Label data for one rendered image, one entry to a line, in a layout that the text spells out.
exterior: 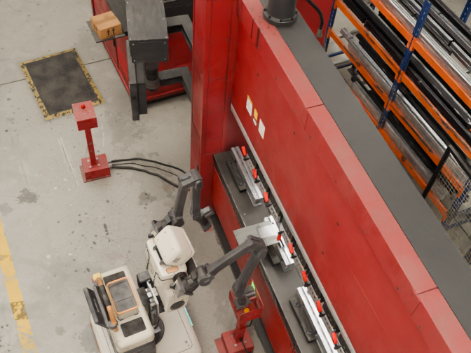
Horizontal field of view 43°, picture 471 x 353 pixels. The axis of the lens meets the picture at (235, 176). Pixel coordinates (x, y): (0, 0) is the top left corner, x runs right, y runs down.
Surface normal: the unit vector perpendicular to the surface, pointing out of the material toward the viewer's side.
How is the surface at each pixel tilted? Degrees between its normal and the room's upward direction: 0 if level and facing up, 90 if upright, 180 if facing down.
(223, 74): 90
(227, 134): 90
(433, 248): 0
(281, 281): 0
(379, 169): 0
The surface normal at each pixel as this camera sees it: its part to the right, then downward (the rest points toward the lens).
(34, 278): 0.07, -0.61
